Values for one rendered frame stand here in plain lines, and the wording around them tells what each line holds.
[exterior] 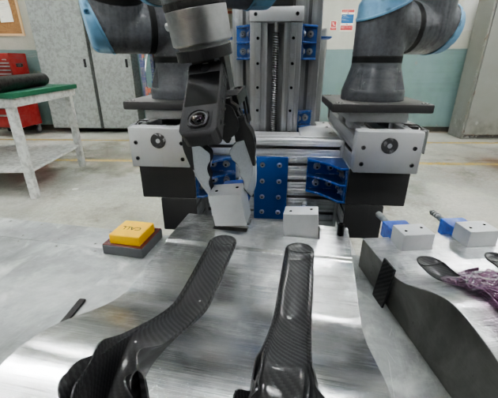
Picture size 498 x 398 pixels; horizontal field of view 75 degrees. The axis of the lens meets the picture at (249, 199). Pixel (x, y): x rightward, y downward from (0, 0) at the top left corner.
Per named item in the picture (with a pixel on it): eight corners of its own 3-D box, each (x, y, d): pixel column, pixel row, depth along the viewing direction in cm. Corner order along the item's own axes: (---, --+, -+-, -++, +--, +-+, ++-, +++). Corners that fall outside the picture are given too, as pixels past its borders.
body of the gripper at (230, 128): (254, 123, 50) (240, 38, 45) (242, 144, 43) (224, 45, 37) (207, 128, 52) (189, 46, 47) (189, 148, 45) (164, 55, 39)
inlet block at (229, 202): (234, 186, 61) (229, 159, 58) (260, 185, 60) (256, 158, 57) (215, 226, 50) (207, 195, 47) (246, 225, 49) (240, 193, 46)
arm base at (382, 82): (336, 95, 90) (340, 56, 86) (392, 95, 89) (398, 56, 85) (345, 102, 76) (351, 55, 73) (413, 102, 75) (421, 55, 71)
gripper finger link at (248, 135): (265, 159, 46) (241, 100, 43) (264, 163, 45) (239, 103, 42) (236, 168, 48) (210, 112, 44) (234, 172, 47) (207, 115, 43)
